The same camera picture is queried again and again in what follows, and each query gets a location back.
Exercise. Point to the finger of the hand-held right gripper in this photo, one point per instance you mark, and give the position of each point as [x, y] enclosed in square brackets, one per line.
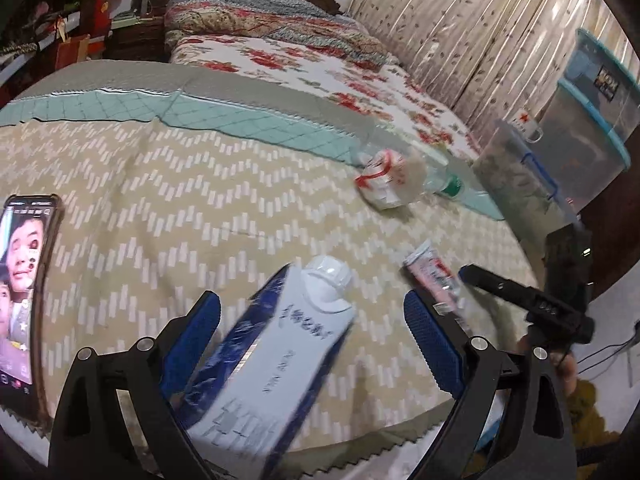
[495, 285]

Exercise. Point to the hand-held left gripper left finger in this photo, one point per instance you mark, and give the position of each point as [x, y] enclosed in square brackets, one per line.
[195, 330]

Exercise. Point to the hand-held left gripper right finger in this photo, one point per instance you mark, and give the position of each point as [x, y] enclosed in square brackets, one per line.
[435, 345]

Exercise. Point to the pink white tube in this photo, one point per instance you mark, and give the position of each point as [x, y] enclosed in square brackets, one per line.
[432, 272]

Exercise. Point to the blue white milk carton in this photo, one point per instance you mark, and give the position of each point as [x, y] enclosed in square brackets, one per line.
[280, 360]

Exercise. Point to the person's right hand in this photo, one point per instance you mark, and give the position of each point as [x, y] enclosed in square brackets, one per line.
[567, 375]

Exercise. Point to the dark wooden door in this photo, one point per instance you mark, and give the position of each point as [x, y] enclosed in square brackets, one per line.
[615, 240]

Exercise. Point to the clear storage bin blue latch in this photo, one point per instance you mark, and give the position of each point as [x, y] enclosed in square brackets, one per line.
[515, 185]

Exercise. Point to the clear storage bin teal lid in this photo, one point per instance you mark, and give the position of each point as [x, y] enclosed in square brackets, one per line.
[580, 155]

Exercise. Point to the person's yellow clothing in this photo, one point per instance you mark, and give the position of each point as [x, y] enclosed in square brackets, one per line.
[590, 410]

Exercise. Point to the crumpled bottle red label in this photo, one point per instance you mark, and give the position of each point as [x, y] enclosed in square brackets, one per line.
[387, 180]

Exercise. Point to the white enamel mug red star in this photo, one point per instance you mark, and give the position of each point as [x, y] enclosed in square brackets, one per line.
[522, 124]

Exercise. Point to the smartphone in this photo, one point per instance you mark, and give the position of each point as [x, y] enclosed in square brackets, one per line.
[22, 300]

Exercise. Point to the clear storage bin black label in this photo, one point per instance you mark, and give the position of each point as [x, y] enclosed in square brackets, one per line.
[610, 70]

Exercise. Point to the beige patterned curtain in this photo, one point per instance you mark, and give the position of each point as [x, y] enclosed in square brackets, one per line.
[475, 25]

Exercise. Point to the floral bedsheet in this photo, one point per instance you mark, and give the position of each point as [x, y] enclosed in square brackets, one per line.
[325, 75]

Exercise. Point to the dark wooden nightstand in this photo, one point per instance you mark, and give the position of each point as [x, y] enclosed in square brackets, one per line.
[135, 45]

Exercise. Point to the folded floral quilt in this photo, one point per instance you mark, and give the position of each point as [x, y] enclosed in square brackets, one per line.
[260, 20]

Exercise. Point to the cluttered shelf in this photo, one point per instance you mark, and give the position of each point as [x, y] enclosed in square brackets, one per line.
[55, 20]

